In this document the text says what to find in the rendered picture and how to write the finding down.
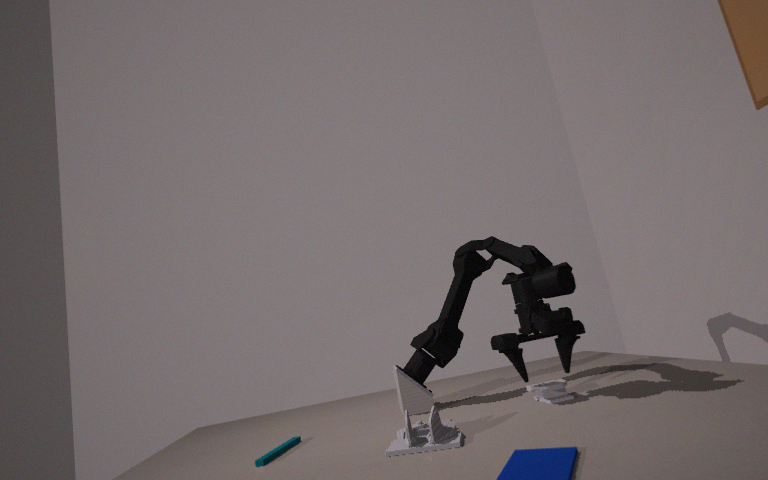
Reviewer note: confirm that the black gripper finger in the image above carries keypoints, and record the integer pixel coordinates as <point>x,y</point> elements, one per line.
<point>564,347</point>
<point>515,356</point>

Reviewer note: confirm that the teal rectangular bar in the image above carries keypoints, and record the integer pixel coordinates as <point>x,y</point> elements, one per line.
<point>277,451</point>

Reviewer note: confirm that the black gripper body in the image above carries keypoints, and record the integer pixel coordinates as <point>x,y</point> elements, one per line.
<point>510,341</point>

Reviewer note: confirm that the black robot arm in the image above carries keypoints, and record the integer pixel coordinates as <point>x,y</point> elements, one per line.
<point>540,280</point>

